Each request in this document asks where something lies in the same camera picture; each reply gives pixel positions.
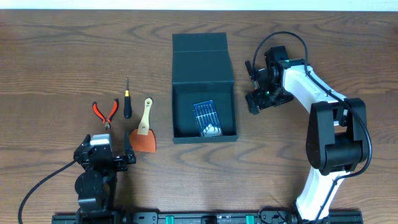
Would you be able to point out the blue drill bit case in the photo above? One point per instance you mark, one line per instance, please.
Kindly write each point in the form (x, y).
(207, 119)

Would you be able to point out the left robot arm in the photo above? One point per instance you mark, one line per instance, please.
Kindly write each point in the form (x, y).
(97, 185)

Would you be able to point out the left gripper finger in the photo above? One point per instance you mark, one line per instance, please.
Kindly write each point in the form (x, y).
(127, 144)
(86, 140)

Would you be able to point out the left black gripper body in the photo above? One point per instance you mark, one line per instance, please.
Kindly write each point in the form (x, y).
(106, 160)

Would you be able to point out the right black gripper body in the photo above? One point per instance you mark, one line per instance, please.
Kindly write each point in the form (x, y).
(270, 96)

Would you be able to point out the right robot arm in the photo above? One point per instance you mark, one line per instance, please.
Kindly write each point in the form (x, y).
(337, 135)

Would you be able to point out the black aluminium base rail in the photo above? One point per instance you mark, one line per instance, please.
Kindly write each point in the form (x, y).
(267, 216)

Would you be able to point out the black handled claw hammer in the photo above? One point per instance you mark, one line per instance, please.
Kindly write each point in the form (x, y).
(252, 73)

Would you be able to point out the orange scraper wooden handle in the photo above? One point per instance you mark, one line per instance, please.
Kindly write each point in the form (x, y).
(142, 139)

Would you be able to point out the black open gift box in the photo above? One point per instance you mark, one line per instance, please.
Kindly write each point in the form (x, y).
(202, 71)

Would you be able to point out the black yellow screwdriver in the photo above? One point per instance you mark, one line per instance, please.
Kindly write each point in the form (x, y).
(127, 102)

